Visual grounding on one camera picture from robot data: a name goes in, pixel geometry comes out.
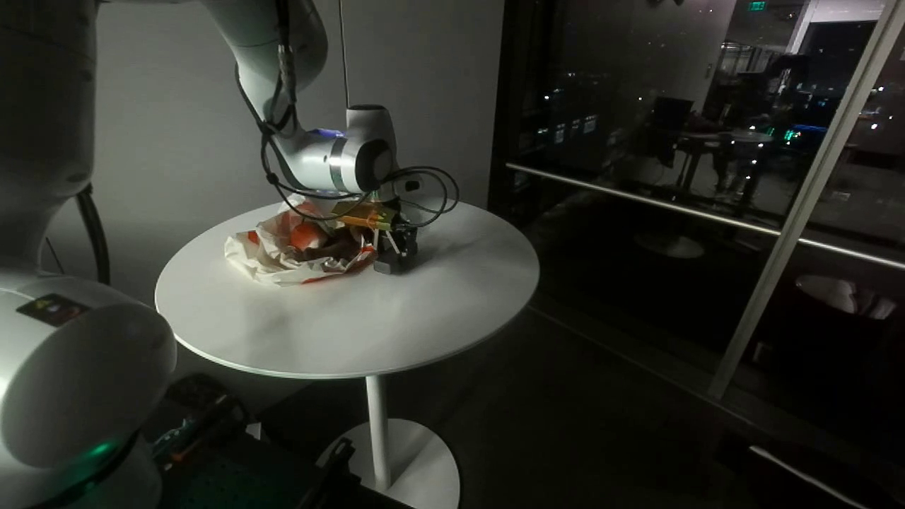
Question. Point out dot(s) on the red orange ball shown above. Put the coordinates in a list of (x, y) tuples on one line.
[(302, 235)]

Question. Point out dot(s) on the white table pedestal base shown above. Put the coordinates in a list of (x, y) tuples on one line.
[(390, 462)]

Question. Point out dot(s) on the white window rail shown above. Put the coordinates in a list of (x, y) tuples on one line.
[(659, 200)]

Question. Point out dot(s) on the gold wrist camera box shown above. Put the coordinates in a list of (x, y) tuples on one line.
[(364, 223)]

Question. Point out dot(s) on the white plastic bag orange print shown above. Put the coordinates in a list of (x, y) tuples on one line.
[(271, 264)]

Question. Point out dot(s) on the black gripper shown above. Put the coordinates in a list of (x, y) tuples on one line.
[(400, 230)]

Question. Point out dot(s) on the white window mullion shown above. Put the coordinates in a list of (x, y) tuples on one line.
[(801, 200)]

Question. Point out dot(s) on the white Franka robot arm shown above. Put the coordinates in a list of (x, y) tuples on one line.
[(329, 159)]

